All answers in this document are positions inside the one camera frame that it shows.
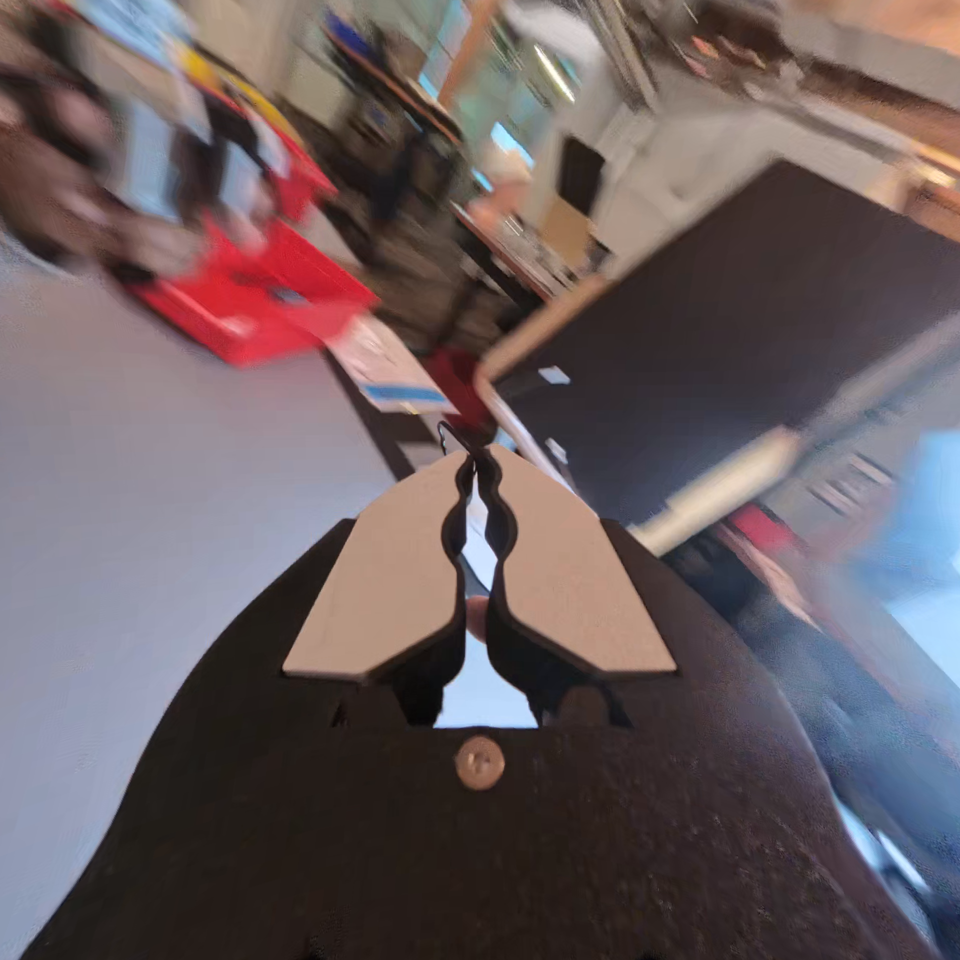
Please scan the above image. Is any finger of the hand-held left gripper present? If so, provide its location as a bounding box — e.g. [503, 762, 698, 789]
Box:
[120, 96, 183, 220]
[219, 143, 265, 227]

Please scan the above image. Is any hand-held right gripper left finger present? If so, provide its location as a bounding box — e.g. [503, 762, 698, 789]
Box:
[281, 451, 478, 727]

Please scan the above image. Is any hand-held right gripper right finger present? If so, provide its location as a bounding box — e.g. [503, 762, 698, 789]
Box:
[479, 443, 679, 727]

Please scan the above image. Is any person's left hand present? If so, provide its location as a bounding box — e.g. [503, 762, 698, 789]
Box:
[0, 138, 87, 259]

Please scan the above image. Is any white blue paper box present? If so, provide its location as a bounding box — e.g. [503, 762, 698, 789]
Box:
[328, 313, 456, 416]

